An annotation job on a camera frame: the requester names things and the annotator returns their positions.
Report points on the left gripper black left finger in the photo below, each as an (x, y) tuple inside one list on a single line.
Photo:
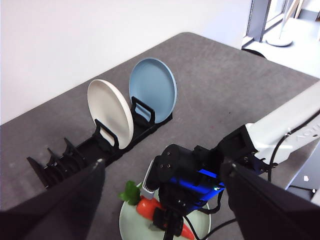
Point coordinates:
[(55, 210)]

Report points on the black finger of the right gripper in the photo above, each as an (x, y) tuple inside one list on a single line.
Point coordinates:
[(173, 225), (160, 218)]

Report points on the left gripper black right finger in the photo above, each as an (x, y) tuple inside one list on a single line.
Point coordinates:
[(270, 212)]

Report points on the orange toy carrot green leaves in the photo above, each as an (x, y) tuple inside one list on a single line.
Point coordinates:
[(147, 207)]

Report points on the green plate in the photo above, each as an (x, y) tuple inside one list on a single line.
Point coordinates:
[(130, 220)]

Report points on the black plate rack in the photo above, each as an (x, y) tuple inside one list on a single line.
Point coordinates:
[(87, 147)]

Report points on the blue plate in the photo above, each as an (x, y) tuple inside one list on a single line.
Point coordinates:
[(152, 85)]

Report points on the beige plate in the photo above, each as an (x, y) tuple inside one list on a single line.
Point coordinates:
[(107, 110)]

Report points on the white round-base floor stand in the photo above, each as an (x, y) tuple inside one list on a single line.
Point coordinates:
[(278, 40)]

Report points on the grey window frame post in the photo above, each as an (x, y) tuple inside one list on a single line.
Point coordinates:
[(258, 20)]

